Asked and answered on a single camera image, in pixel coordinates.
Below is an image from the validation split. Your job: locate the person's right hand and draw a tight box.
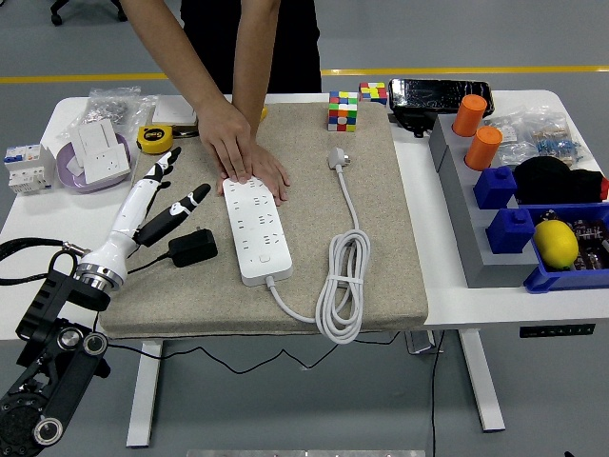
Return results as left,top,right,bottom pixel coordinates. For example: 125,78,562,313
194,97,262,186

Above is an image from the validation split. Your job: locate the person's left hand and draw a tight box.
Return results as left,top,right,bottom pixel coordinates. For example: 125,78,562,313
249,141,291,207

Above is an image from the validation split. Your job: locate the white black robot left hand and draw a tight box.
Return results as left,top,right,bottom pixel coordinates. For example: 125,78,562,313
74,146,212,287

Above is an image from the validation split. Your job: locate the black plug cord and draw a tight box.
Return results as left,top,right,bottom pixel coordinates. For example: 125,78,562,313
94,253,403,377

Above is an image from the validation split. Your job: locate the white power strip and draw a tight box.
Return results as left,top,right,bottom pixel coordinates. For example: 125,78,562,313
222,175,294,287

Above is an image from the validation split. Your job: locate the black plug adapter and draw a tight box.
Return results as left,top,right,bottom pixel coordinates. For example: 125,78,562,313
168,228,219,268

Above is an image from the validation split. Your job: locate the grey-brown mat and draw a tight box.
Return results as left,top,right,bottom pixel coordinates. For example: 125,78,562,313
97,100,429,340

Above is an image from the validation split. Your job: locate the purple plate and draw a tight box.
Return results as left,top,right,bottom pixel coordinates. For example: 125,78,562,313
55,132,132,194

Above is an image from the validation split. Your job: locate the yellow tape measure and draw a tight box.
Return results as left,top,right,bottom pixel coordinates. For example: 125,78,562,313
135,124,175,156

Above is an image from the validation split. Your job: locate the white socket back panel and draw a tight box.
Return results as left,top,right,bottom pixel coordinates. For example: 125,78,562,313
69,118,120,166

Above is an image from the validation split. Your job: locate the large colourful puzzle cube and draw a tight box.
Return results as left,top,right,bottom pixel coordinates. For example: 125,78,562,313
326,89,359,133

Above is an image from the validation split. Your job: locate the plastic bag of metal parts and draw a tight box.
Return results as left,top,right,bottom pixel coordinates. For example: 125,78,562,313
85,86,158,137

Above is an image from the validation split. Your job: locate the white circuit breaker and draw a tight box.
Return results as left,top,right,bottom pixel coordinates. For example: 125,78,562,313
3,143,57,196

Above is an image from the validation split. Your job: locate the white table leg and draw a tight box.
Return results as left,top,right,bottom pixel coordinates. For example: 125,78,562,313
126,338,164,449
459,328,505,433

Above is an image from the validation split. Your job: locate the black table control panel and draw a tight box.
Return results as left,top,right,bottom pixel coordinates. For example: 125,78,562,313
518,323,597,339

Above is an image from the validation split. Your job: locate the small colourful puzzle cube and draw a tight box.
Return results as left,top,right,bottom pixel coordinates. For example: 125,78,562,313
358,81,387,106

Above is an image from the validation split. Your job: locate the blue plastic bin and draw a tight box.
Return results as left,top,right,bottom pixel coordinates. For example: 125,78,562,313
522,202,609,294

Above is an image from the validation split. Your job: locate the black glossy phone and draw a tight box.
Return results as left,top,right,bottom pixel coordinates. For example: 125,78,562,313
387,78,495,115

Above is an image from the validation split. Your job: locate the black office chair base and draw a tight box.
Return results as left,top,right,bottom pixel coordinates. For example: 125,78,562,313
49,0,128,28

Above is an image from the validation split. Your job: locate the orange cylinder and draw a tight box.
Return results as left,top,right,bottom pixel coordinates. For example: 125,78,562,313
451,93,487,137
464,126,503,171

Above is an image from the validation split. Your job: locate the yellow lemon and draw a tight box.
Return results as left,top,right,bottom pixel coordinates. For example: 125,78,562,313
532,220,580,270

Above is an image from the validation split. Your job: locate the grey stepped block base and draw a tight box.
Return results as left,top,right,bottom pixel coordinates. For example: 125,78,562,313
427,113,541,290

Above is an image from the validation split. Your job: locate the blue square block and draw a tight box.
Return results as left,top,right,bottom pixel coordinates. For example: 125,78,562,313
473,165,519,210
484,208,537,254

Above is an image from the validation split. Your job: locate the clear bag of small parts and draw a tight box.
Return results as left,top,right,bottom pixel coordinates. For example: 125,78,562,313
484,113,539,167

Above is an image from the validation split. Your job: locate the black cloth with red patch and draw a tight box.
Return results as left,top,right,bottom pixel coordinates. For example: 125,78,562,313
512,155,609,206

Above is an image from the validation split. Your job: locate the plastic bag of clips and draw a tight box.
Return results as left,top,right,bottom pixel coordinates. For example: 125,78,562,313
530,107,594,170

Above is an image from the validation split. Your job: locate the white wall socket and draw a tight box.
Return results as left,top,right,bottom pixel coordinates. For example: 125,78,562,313
83,145,132,186

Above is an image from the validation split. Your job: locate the white flat switch plate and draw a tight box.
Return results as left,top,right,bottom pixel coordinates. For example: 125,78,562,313
150,97,199,128

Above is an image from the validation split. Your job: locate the white power strip cord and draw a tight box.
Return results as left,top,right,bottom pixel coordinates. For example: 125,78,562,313
265,146,372,346

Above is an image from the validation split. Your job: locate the black hanging cable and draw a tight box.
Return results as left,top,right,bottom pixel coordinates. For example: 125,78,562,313
429,330,447,457

